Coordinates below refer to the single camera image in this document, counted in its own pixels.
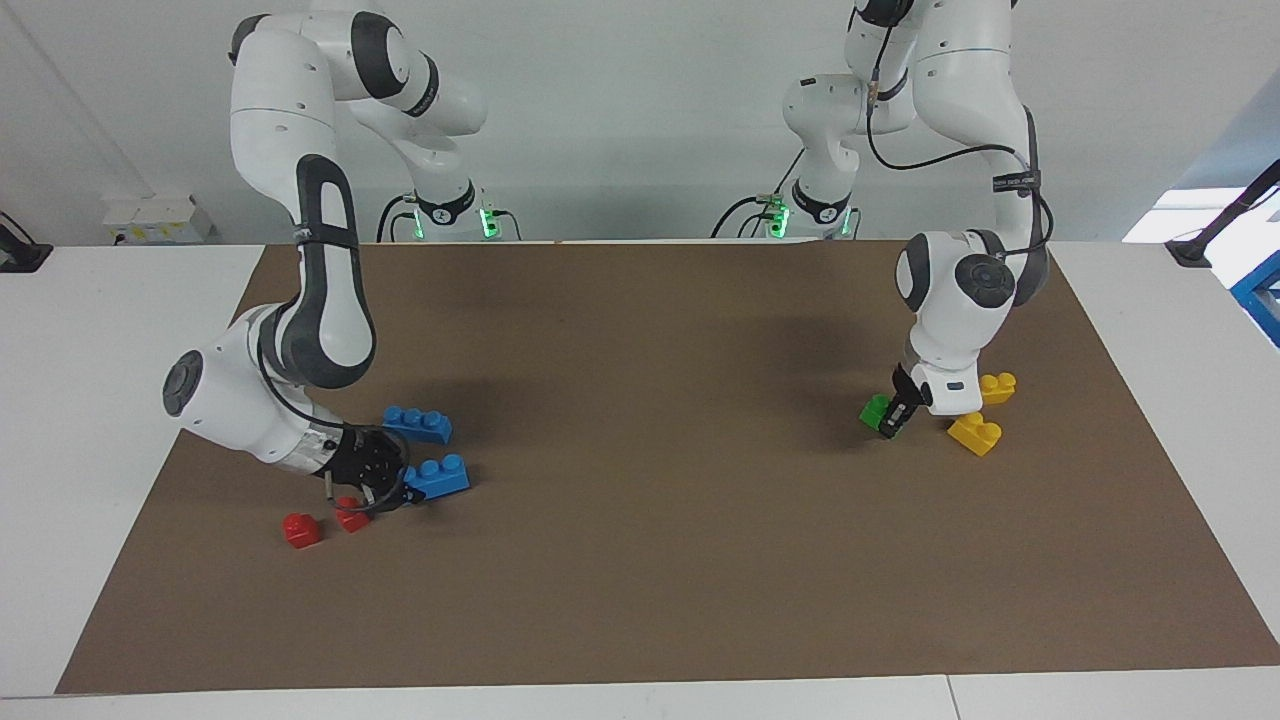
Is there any blue three-stud toy block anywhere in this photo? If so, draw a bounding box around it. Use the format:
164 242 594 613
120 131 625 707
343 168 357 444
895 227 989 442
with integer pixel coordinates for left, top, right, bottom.
381 405 454 445

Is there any brown table mat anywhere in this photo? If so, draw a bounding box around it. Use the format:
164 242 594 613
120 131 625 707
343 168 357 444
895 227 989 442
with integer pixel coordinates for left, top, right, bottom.
55 238 1280 695

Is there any white power strip box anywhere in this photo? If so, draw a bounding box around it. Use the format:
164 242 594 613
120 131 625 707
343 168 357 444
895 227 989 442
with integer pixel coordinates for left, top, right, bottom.
103 194 214 245

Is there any black stand with clamp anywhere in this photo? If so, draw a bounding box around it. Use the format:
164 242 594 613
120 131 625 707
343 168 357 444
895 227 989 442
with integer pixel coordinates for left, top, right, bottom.
1165 158 1280 269

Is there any black table clamp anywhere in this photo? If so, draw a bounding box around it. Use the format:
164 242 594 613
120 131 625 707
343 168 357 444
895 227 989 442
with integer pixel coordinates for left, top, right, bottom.
0 210 54 274

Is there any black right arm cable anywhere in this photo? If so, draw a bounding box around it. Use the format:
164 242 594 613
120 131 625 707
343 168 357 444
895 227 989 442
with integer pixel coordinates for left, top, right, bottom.
256 310 403 518

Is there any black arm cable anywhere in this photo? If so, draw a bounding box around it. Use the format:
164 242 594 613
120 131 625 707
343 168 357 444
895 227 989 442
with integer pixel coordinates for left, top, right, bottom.
866 20 1054 261
256 310 403 518

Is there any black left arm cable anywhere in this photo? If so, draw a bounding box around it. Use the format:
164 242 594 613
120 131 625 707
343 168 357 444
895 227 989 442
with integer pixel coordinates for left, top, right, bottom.
866 20 1054 261

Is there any black right base cable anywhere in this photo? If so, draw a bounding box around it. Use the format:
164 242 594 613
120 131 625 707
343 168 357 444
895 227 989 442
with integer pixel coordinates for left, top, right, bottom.
376 194 417 243

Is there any black base cable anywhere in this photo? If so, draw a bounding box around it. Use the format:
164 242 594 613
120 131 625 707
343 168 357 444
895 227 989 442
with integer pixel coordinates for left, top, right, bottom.
376 194 417 243
711 150 807 240

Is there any black left base cable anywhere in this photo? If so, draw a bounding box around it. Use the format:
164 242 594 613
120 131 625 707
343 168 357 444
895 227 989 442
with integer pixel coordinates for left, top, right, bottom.
711 150 807 240

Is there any blue frame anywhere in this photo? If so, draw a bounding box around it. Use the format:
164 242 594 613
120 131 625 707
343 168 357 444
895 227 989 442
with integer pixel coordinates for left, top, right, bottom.
1229 245 1280 349

